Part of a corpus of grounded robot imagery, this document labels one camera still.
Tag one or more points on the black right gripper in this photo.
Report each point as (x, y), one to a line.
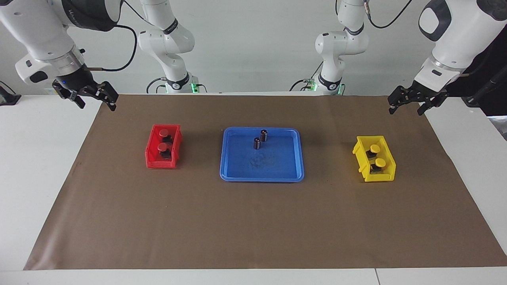
(77, 81)

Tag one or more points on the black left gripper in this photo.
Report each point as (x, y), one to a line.
(420, 95)

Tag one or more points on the yellow push button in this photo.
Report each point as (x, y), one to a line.
(380, 162)
(374, 149)

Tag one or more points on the red push button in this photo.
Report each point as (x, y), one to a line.
(164, 133)
(162, 147)

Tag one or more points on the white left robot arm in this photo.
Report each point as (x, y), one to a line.
(455, 43)

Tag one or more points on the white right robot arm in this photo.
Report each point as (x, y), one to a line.
(39, 31)

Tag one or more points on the blue plastic tray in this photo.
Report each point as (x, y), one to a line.
(273, 162)

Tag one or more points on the yellow plastic bin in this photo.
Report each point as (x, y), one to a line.
(386, 172)

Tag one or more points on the red plastic bin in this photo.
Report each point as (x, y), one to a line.
(152, 156)

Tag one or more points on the black stand equipment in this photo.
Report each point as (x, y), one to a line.
(495, 99)

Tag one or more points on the black device at table edge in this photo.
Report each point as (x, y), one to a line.
(8, 97)

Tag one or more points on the small black cylinder capacitor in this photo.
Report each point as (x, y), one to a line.
(257, 143)
(264, 135)

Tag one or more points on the brown paper table mat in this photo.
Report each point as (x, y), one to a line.
(253, 221)

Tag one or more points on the white wall socket box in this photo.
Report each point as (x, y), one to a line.
(48, 91)

